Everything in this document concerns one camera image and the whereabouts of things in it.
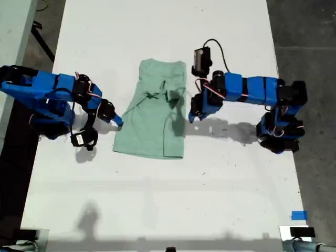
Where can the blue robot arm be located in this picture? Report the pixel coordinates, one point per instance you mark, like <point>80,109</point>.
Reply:
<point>252,89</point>
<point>39,89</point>

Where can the pale side table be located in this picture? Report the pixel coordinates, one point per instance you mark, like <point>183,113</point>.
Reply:
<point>13,26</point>

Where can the small black knob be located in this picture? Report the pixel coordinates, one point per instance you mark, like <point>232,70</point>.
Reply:
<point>170,249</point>

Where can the grey plate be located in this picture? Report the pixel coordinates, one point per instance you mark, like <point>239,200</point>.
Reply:
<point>43,235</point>

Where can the blue tape strip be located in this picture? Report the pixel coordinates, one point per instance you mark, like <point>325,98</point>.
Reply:
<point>299,215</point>

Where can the small black box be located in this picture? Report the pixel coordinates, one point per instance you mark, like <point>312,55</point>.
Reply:
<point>26,234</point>
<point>302,232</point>

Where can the gripper camera stalk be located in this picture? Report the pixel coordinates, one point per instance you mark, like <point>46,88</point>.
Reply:
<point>90,120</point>
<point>206,81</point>

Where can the grey pipe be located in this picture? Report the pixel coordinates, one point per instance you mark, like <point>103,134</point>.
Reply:
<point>18,247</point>
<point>307,246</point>

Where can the black bar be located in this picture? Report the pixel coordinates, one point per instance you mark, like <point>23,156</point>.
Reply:
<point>42,40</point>

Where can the pale green t-shirt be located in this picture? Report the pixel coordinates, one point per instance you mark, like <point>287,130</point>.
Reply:
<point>149,126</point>

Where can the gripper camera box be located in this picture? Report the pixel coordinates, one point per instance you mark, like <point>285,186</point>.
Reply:
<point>202,60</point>
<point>81,139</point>

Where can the white plate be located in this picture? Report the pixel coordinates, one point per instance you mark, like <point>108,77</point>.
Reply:
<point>284,232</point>

